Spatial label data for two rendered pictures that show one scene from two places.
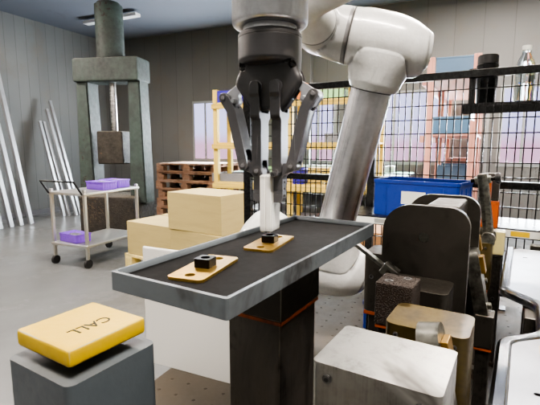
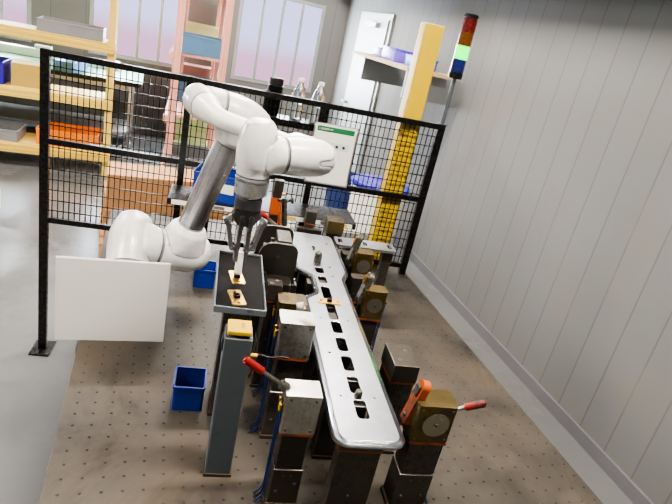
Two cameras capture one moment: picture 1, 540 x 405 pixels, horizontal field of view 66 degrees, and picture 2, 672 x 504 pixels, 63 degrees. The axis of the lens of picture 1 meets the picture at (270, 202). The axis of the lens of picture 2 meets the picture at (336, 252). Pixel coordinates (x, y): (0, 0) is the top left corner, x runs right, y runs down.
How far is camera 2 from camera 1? 1.25 m
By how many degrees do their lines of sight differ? 46
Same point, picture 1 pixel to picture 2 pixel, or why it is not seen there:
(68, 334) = (243, 329)
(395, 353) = (299, 316)
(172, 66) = not seen: outside the picture
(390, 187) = not seen: hidden behind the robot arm
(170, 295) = (243, 311)
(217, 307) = (262, 313)
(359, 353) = (290, 318)
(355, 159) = (215, 187)
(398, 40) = not seen: hidden behind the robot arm
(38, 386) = (239, 343)
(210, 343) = (118, 318)
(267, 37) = (255, 205)
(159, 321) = (70, 309)
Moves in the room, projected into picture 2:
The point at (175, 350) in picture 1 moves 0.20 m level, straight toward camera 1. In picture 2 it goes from (85, 327) to (119, 353)
